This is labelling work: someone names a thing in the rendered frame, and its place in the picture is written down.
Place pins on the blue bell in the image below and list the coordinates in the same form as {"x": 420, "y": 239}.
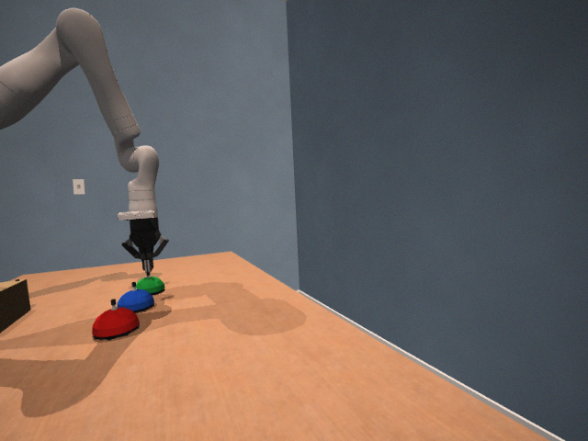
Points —
{"x": 136, "y": 299}

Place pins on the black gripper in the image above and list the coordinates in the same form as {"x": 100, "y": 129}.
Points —
{"x": 145, "y": 239}

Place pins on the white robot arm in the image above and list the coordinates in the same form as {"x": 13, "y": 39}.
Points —
{"x": 27, "y": 79}

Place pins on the green dome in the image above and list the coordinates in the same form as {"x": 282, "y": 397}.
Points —
{"x": 152, "y": 284}

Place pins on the red bell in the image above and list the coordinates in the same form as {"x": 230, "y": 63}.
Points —
{"x": 114, "y": 323}

